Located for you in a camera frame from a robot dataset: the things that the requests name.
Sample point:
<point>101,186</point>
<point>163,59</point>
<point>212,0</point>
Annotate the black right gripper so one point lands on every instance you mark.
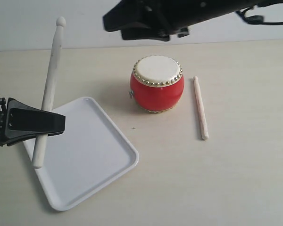
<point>141,20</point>

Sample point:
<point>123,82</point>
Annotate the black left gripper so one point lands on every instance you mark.
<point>20,122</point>

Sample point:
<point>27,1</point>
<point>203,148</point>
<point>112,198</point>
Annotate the wooden drumstick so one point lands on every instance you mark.
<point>200,107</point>
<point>49,91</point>

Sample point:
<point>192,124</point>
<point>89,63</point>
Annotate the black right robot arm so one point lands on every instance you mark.
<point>184,13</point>

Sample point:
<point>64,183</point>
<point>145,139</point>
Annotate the red small drum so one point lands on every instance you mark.
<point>156,83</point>

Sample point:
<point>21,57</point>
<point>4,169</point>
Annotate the white rectangular plastic tray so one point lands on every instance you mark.
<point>90,154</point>

